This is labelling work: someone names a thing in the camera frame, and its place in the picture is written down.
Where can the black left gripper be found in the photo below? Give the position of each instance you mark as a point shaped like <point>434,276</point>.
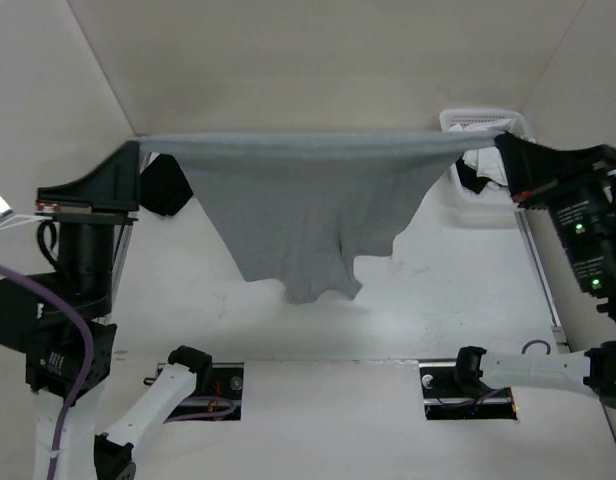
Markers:
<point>114,185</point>

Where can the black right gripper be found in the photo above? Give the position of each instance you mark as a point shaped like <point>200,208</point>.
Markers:
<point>531,168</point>

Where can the grey tank top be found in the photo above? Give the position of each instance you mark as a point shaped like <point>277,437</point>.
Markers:
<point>302,207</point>

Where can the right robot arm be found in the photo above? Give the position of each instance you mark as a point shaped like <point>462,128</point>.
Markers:
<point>592,372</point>

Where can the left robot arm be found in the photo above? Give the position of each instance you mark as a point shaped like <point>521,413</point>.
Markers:
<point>60,322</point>

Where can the folded black tank top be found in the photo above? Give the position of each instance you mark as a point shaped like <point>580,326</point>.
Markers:
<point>164,189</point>

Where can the black tank top in basket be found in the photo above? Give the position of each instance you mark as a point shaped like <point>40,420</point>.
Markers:
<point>469,179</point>

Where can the white plastic laundry basket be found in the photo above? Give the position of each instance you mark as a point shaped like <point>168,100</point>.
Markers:
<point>494,199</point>

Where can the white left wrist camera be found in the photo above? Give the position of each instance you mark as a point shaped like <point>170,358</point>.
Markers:
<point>8,219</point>

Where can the aluminium table edge rail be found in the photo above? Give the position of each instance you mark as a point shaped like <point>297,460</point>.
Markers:
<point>531,247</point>

